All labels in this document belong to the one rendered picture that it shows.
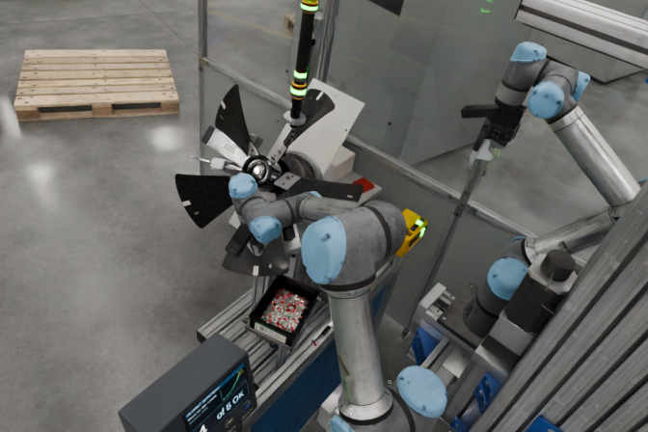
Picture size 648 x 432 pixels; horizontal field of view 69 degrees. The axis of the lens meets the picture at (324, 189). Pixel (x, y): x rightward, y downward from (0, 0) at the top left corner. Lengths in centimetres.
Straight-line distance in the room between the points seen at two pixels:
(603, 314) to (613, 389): 16
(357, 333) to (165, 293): 199
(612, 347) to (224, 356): 77
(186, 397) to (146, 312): 172
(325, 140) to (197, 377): 108
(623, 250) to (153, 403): 91
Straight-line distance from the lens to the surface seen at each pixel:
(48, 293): 298
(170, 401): 109
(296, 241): 170
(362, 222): 90
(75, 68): 478
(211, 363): 113
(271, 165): 162
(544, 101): 119
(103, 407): 253
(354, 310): 94
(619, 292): 96
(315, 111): 163
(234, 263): 166
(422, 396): 114
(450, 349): 164
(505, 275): 147
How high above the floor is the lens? 221
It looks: 38 degrees down
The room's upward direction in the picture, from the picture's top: 11 degrees clockwise
